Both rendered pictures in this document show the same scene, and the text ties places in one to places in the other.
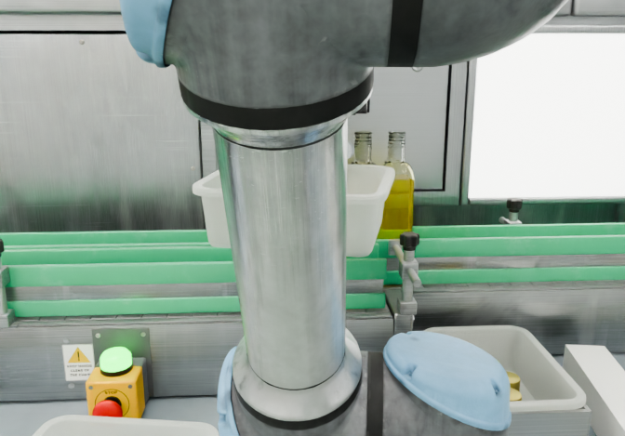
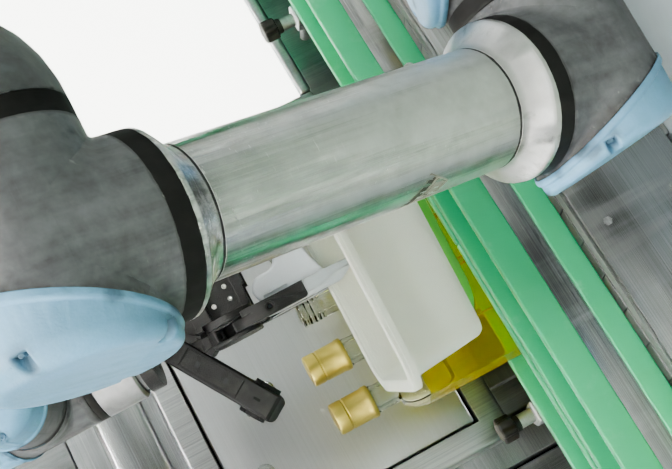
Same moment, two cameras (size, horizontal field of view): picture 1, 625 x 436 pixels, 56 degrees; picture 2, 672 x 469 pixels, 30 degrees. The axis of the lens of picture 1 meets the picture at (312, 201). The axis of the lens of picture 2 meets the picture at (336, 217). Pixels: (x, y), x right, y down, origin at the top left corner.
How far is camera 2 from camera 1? 0.41 m
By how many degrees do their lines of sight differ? 16
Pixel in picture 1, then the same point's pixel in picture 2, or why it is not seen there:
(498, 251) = (335, 8)
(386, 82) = not seen: hidden behind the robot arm
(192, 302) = (628, 353)
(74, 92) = not seen: outside the picture
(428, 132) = not seen: hidden behind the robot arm
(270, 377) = (508, 107)
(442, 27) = (15, 72)
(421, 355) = not seen: outside the picture
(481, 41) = (14, 44)
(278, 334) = (434, 115)
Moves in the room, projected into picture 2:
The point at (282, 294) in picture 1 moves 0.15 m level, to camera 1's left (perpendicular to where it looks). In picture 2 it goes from (375, 126) to (502, 341)
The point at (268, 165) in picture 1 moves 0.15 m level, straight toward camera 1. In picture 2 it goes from (225, 181) to (189, 47)
